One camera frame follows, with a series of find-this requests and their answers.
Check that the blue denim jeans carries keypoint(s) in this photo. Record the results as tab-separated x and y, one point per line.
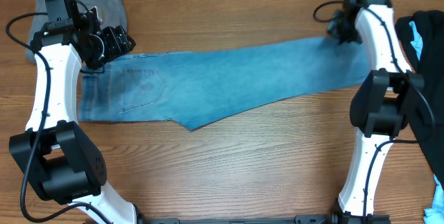
198	88

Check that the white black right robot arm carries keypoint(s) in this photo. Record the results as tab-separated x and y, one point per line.
381	107

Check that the folded grey shorts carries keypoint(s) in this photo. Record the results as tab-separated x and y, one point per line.
111	3

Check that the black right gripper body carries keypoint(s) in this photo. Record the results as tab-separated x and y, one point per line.
342	32

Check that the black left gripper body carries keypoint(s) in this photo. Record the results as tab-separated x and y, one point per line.
106	48

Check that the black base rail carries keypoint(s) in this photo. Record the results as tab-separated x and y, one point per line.
299	219

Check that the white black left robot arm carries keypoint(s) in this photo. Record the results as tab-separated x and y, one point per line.
58	160

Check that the black garment pile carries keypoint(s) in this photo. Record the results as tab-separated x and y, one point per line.
430	26

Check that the light blue cloth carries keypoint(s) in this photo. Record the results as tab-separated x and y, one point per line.
416	42

